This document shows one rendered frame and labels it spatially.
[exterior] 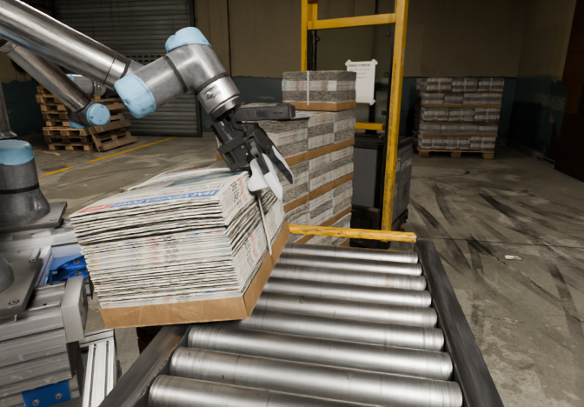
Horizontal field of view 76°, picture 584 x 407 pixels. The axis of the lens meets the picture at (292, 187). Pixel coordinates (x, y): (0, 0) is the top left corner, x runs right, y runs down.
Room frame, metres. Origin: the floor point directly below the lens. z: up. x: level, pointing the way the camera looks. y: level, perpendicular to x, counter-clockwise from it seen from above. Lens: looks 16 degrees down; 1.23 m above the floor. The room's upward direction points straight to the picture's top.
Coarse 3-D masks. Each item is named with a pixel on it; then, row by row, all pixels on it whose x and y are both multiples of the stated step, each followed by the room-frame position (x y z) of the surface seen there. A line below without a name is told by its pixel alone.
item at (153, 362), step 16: (160, 336) 0.56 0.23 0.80; (176, 336) 0.56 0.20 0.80; (144, 352) 0.52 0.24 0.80; (160, 352) 0.52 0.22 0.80; (144, 368) 0.49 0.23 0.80; (160, 368) 0.49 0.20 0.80; (128, 384) 0.45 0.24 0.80; (144, 384) 0.45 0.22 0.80; (112, 400) 0.43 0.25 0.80; (128, 400) 0.43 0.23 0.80; (144, 400) 0.44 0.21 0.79
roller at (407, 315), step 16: (256, 304) 0.68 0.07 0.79; (272, 304) 0.68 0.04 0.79; (288, 304) 0.67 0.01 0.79; (304, 304) 0.67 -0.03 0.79; (320, 304) 0.67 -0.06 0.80; (336, 304) 0.67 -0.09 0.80; (352, 304) 0.66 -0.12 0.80; (368, 304) 0.66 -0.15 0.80; (384, 304) 0.66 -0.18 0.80; (368, 320) 0.64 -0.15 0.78; (384, 320) 0.64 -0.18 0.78; (400, 320) 0.63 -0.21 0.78; (416, 320) 0.63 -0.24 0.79; (432, 320) 0.62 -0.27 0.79
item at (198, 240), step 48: (144, 192) 0.69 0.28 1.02; (192, 192) 0.61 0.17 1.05; (240, 192) 0.66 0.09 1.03; (96, 240) 0.61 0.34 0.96; (144, 240) 0.59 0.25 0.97; (192, 240) 0.58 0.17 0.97; (240, 240) 0.61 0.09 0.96; (96, 288) 0.62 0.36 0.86; (144, 288) 0.60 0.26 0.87; (192, 288) 0.58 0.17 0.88; (240, 288) 0.56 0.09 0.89
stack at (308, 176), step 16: (320, 160) 2.06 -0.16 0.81; (304, 176) 1.92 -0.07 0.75; (320, 176) 2.06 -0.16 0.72; (288, 192) 1.78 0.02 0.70; (304, 192) 1.91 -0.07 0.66; (304, 208) 1.90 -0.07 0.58; (320, 208) 2.07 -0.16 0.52; (304, 224) 1.91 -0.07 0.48; (320, 224) 2.07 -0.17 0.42; (288, 240) 1.78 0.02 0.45; (320, 240) 2.07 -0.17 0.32
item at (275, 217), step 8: (184, 168) 0.93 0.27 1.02; (192, 168) 0.90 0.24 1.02; (200, 168) 0.88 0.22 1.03; (208, 168) 0.86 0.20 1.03; (216, 168) 0.84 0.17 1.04; (160, 176) 0.89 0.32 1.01; (184, 176) 0.82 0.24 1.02; (264, 192) 0.80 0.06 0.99; (272, 192) 0.85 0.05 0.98; (264, 200) 0.78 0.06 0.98; (272, 200) 0.84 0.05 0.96; (280, 200) 0.92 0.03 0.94; (272, 208) 0.84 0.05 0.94; (280, 208) 0.90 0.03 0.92; (272, 216) 0.82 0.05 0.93; (280, 216) 0.89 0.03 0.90; (272, 224) 0.81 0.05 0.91; (280, 224) 0.86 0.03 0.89; (272, 232) 0.80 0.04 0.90; (272, 240) 0.78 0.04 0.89
